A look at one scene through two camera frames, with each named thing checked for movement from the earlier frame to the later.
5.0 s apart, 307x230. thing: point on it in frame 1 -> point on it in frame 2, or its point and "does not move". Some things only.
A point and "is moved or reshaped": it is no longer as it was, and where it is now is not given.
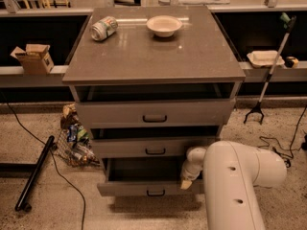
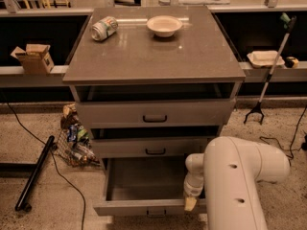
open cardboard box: x=35 y=59 does not move
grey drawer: x=145 y=176 is moved or reshaped
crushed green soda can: x=104 y=28 does not move
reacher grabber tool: x=287 y=22 does not move
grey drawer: x=156 y=112 does not move
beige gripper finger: x=185 y=184 -> x=190 y=203
